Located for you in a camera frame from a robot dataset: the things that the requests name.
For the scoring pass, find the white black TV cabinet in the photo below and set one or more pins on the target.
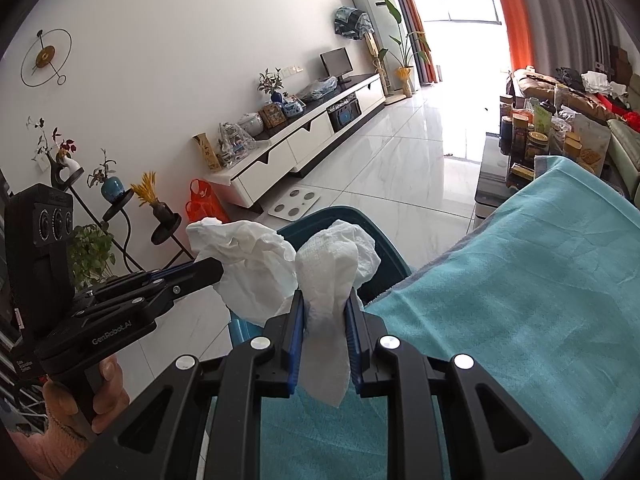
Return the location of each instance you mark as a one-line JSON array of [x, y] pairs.
[[300, 145]]

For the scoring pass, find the black metal plant stand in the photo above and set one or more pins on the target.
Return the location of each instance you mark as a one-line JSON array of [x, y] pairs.
[[165, 231]]

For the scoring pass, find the glass ship model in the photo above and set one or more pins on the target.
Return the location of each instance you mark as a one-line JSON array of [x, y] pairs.
[[232, 142]]

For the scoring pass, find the white ceramic jar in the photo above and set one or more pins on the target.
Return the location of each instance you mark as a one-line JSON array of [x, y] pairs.
[[250, 122]]

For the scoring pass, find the tall leafy potted plant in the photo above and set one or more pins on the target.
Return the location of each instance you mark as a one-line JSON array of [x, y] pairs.
[[404, 77]]

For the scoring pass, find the clear plastic bag bundle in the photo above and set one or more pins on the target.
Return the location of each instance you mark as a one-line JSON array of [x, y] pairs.
[[317, 87]]

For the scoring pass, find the blue vase with branches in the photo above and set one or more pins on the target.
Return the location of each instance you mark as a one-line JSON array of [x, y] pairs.
[[276, 96]]

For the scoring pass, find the orange plastic bag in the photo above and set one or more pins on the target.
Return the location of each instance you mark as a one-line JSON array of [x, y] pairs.
[[200, 205]]

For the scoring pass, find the brown cardboard boxes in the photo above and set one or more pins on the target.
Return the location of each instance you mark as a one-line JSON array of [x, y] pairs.
[[622, 60]]

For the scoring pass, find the large balcony window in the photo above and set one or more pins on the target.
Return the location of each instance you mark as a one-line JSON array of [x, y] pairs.
[[460, 0]]

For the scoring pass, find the blue white porcelain bowl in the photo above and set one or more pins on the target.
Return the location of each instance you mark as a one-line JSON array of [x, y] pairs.
[[292, 107]]

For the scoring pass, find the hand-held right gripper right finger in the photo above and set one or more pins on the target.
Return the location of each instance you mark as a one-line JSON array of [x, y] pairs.
[[354, 345]]

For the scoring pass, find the white clothes pile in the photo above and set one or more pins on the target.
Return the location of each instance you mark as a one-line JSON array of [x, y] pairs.
[[600, 82]]

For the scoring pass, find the white vase with red flowers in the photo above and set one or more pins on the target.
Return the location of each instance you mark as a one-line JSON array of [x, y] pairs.
[[62, 165]]

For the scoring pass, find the green trailing houseplant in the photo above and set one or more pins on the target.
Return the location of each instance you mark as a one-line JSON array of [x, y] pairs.
[[90, 255]]

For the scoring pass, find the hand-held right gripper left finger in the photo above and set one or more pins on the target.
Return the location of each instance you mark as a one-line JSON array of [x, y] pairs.
[[296, 345]]

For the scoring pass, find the brown picture frame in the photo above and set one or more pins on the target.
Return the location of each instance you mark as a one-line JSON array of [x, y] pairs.
[[272, 115]]

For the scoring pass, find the standing fan with printed cover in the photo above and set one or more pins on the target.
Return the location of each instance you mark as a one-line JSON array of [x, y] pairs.
[[350, 21]]

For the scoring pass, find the green sectional sofa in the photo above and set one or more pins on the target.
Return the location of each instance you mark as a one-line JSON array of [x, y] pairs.
[[625, 142]]

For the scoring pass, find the black monitor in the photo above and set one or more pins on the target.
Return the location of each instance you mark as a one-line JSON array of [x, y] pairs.
[[336, 62]]

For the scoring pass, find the red cloth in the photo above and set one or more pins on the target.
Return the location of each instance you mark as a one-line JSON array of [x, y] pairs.
[[620, 107]]

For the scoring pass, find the yellow printed tall box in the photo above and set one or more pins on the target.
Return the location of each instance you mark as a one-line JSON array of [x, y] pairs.
[[207, 152]]

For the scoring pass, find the yellow wheat in black pot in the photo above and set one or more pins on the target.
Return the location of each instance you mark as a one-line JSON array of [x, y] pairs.
[[150, 197]]

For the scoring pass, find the person's left hand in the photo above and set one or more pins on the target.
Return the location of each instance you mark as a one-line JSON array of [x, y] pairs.
[[112, 390]]

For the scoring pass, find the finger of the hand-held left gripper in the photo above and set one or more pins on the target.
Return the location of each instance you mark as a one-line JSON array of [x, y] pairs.
[[167, 270], [200, 272]]

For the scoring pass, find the black cabinet appliance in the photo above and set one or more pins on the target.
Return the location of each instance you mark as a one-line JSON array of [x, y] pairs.
[[342, 112]]

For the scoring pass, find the wide orange grey curtain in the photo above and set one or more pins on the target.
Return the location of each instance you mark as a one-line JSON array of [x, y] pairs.
[[550, 10]]

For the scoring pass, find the blue pot with twigs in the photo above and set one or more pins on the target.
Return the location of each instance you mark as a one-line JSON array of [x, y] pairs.
[[111, 189]]

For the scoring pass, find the white bathroom scale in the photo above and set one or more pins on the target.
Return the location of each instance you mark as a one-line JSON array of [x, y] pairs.
[[295, 203]]

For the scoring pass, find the teal plastic bin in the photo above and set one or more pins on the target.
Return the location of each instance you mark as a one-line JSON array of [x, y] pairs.
[[385, 260]]

